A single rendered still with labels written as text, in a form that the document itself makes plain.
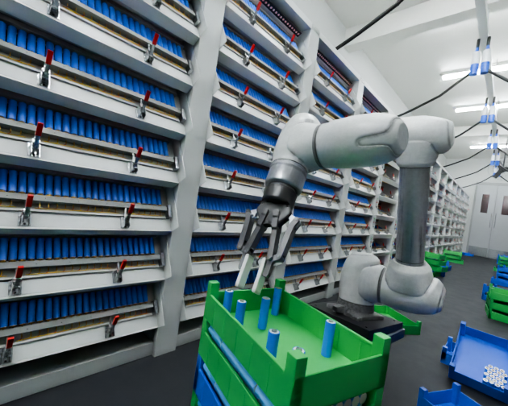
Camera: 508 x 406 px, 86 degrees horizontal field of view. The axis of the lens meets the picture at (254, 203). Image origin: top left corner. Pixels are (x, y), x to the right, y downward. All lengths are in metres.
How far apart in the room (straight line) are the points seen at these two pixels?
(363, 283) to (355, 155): 0.79
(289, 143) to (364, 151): 0.17
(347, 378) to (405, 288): 0.79
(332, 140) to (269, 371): 0.43
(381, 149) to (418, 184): 0.58
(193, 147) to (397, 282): 0.96
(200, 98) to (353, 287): 1.01
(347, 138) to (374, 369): 0.40
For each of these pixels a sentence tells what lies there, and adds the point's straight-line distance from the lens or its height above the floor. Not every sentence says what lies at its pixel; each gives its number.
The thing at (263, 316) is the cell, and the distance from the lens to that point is 0.60.
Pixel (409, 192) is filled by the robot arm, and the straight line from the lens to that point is 1.14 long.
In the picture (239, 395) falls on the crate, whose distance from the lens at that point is 0.53.
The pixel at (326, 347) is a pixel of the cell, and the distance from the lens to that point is 0.57.
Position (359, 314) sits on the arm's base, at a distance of 1.31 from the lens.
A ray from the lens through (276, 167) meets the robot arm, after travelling 0.62.
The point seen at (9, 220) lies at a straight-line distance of 0.97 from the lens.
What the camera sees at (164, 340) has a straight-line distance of 1.28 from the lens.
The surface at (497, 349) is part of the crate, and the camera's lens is 1.88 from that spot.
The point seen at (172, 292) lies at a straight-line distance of 1.19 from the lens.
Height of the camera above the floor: 0.67
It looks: 1 degrees down
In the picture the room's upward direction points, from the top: 8 degrees clockwise
